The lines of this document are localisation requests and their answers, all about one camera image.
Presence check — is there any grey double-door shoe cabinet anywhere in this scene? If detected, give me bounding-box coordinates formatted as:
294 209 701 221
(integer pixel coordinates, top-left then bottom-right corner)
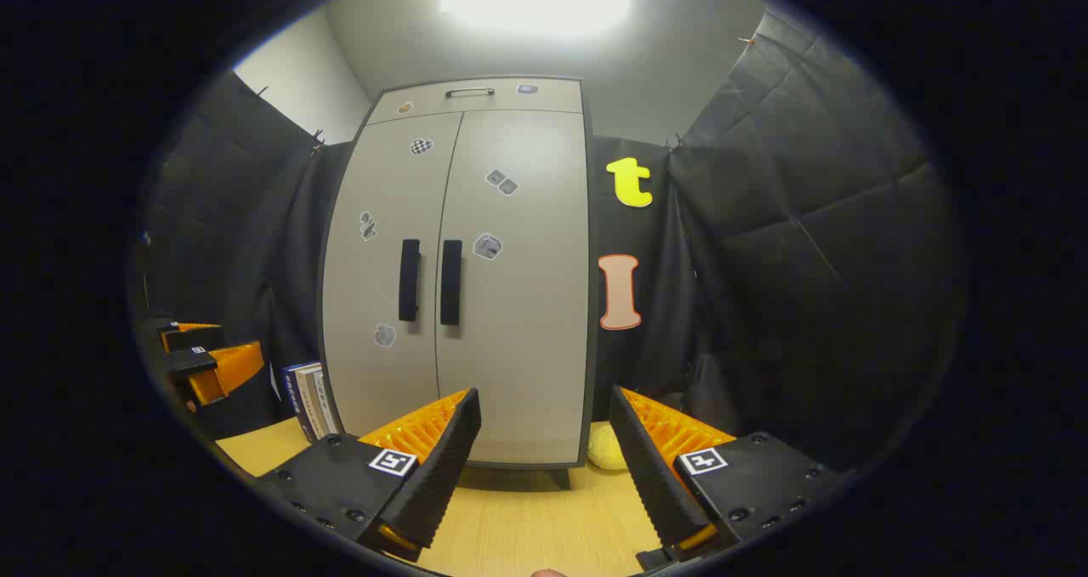
319 76 596 489

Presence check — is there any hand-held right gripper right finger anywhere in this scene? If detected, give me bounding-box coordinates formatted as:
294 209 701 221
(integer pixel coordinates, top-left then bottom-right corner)
608 385 851 571

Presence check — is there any beige spine book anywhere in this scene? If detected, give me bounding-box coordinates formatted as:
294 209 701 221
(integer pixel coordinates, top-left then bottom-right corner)
310 361 341 438

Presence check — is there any black backdrop cloth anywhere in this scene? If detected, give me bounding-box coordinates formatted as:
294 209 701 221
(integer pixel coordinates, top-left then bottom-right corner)
132 8 970 484

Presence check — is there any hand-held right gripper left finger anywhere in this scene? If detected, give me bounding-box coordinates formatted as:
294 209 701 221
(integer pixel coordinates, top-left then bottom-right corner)
255 387 483 563

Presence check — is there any yellow ball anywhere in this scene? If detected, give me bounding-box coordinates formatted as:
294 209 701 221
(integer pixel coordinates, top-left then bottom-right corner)
588 424 630 472

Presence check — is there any grey cabinet door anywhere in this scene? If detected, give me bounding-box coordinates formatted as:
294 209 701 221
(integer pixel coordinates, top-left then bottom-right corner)
321 111 464 438
435 110 592 467

